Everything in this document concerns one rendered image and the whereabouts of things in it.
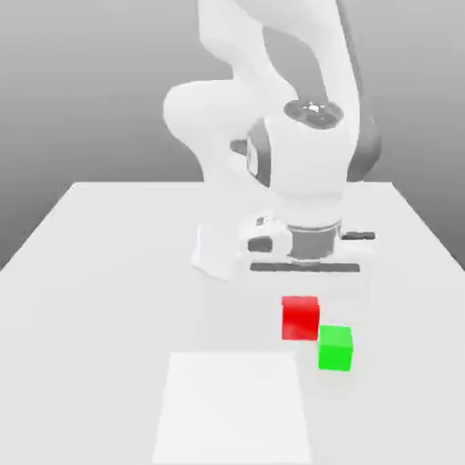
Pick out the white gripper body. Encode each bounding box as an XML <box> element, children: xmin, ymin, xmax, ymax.
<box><xmin>243</xmin><ymin>248</ymin><xmax>379</xmax><ymax>288</ymax></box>

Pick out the small red cube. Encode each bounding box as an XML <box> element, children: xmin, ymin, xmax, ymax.
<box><xmin>281</xmin><ymin>294</ymin><xmax>322</xmax><ymax>342</ymax></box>

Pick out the small green cube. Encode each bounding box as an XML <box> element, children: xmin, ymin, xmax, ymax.
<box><xmin>318</xmin><ymin>324</ymin><xmax>354</xmax><ymax>373</ymax></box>

